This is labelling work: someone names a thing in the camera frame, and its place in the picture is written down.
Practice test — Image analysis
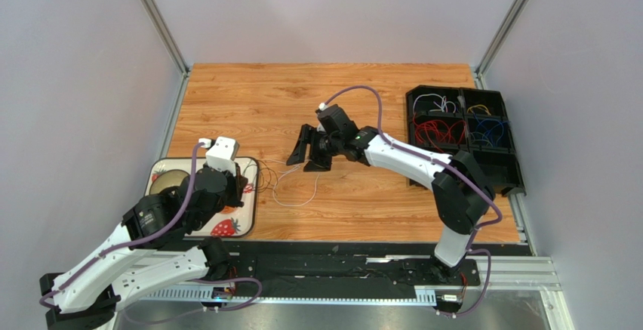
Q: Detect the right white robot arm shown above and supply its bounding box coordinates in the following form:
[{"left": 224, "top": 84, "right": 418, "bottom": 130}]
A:
[{"left": 286, "top": 105, "right": 495, "bottom": 269}]

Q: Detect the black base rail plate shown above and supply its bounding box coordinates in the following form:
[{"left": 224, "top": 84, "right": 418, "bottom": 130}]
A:
[{"left": 223, "top": 239, "right": 485, "bottom": 301}]

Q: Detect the black thin wire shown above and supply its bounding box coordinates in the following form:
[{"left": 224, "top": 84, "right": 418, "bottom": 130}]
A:
[{"left": 241, "top": 161, "right": 280, "bottom": 195}]

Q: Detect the black compartment organizer bin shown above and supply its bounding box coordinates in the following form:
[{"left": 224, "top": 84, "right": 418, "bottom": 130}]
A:
[{"left": 405, "top": 85, "right": 526, "bottom": 196}]

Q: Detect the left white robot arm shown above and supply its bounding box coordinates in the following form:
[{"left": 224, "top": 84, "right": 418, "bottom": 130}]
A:
[{"left": 40, "top": 165, "right": 248, "bottom": 329}]

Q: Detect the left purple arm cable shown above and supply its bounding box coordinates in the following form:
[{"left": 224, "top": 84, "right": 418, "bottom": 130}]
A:
[{"left": 38, "top": 140, "right": 263, "bottom": 313}]

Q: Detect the strawberry print white tray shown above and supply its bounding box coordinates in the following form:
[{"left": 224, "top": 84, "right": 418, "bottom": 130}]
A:
[{"left": 145, "top": 156, "right": 259, "bottom": 238}]

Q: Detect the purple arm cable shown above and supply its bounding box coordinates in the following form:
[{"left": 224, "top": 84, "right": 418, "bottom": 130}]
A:
[
  {"left": 38, "top": 140, "right": 263, "bottom": 313},
  {"left": 321, "top": 85, "right": 504, "bottom": 319}
]

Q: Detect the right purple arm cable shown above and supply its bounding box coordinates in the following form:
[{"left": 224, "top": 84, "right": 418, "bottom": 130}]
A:
[{"left": 321, "top": 85, "right": 504, "bottom": 319}]

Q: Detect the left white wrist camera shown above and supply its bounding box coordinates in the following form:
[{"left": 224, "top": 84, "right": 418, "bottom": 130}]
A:
[{"left": 198, "top": 136, "right": 240, "bottom": 176}]

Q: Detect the red wire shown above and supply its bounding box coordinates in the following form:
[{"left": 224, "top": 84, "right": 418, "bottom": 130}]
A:
[{"left": 413, "top": 114, "right": 468, "bottom": 152}]

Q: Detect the cream enamel bowl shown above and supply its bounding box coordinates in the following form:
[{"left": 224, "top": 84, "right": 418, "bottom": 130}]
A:
[{"left": 148, "top": 169, "right": 189, "bottom": 195}]

